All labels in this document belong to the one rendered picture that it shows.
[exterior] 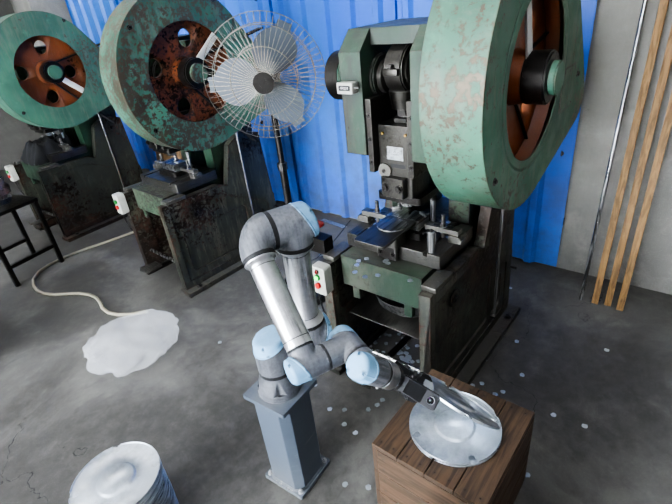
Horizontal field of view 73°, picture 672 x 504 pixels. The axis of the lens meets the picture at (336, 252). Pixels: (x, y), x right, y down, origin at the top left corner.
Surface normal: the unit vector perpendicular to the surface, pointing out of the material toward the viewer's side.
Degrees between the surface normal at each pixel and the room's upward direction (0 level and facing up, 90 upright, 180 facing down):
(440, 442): 0
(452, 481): 0
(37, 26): 90
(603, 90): 90
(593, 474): 0
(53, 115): 90
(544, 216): 90
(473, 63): 77
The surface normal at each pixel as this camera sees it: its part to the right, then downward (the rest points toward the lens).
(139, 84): 0.76, 0.25
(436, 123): -0.60, 0.55
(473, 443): -0.11, -0.87
